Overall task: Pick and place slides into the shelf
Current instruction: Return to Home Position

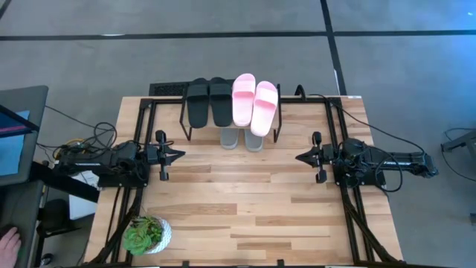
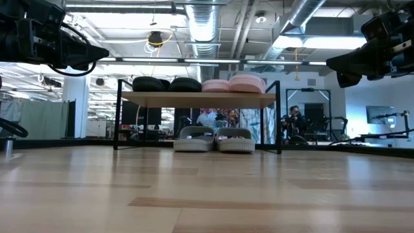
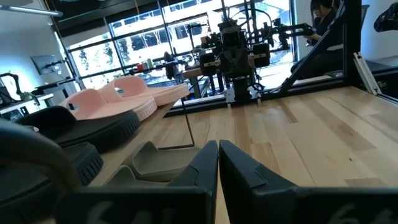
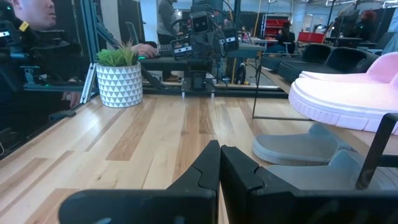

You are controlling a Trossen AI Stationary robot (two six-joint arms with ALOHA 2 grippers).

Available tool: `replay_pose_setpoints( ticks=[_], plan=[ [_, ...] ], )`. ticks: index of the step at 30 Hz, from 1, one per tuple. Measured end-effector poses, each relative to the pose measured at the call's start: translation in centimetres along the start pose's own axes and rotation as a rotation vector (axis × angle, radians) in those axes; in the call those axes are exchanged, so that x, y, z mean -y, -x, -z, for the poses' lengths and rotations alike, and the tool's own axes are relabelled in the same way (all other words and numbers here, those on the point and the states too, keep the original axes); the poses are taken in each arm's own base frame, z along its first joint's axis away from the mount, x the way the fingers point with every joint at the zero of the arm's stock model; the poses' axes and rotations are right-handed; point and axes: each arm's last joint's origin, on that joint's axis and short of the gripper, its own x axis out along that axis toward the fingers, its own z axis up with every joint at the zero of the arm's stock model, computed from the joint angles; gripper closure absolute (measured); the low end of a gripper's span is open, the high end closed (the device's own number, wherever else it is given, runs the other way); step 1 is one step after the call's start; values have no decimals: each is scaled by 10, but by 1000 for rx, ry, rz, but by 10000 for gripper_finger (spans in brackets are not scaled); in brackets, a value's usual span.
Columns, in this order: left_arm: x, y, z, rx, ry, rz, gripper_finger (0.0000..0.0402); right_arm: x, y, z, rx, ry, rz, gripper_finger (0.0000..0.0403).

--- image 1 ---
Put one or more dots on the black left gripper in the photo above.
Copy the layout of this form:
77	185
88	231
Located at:
161	154

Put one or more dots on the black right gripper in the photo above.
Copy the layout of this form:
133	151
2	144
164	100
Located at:
324	154

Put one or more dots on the black rubber slide sandal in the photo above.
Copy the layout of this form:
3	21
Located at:
197	106
221	104

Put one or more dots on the grey rubber slide sandal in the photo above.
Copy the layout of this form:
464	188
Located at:
253	141
229	139

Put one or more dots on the pink rubber slide sandal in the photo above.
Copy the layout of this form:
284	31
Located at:
243	104
264	111

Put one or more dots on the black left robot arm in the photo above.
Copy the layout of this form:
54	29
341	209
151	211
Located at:
96	160

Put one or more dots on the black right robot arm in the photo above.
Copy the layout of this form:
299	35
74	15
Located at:
401	161

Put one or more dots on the black metal wood-top shoe shelf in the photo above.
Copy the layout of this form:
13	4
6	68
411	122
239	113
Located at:
275	136

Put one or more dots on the black perforated floor mat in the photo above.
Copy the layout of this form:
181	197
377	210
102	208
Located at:
167	89

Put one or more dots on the white triangle-patterned plant pot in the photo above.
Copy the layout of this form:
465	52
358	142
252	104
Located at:
166	234

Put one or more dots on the green succulent plant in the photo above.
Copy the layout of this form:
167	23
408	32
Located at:
139	238

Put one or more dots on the white cardboard box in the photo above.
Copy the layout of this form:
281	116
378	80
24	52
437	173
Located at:
80	208

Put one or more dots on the grey equipment stand leg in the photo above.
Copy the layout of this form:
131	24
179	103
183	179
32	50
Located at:
461	141

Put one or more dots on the dark grey side desk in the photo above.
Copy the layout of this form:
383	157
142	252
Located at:
22	201

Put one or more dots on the dark-framed computer monitor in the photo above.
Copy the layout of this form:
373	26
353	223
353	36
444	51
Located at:
22	100

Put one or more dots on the person's hand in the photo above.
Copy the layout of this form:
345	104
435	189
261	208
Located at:
9	247

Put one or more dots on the black metal table frame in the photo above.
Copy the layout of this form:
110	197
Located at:
167	100

